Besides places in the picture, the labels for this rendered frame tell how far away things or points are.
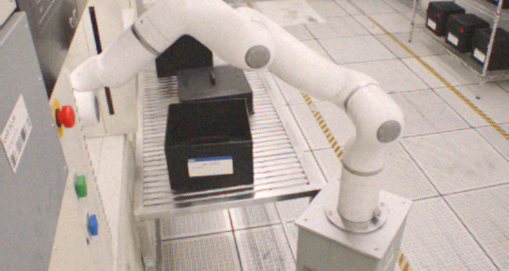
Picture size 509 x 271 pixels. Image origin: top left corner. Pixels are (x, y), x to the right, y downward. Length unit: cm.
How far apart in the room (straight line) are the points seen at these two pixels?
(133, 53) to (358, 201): 74
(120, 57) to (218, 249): 153
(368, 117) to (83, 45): 89
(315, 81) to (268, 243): 142
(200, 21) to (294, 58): 24
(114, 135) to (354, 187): 83
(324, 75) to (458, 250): 161
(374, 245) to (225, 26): 75
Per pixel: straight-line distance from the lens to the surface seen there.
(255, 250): 237
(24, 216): 59
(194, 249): 240
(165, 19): 99
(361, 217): 141
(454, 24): 429
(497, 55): 397
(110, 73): 104
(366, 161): 127
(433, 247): 251
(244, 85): 192
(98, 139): 167
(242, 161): 148
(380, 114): 115
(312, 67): 109
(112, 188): 144
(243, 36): 96
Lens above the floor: 174
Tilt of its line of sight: 33 degrees down
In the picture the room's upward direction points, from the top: 2 degrees counter-clockwise
